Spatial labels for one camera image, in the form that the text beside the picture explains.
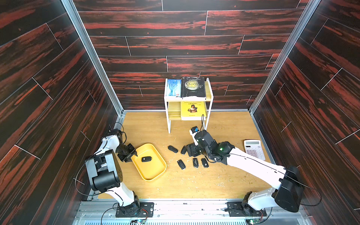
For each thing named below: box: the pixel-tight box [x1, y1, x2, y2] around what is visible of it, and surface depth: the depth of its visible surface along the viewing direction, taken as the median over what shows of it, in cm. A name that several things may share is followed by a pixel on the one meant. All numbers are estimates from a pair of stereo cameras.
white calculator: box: [243, 139, 266, 161], surface depth 97 cm
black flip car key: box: [177, 159, 187, 170], surface depth 91 cm
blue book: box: [167, 79, 182, 98], surface depth 88 cm
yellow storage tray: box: [130, 142, 167, 182], surface depth 93 cm
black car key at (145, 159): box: [141, 156, 153, 163], surface depth 93 cm
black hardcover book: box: [180, 77, 207, 98], surface depth 88 cm
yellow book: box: [180, 101, 207, 121], surface depth 98 cm
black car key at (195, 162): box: [192, 157, 199, 169], surface depth 92 cm
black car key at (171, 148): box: [167, 145, 179, 153], surface depth 98 cm
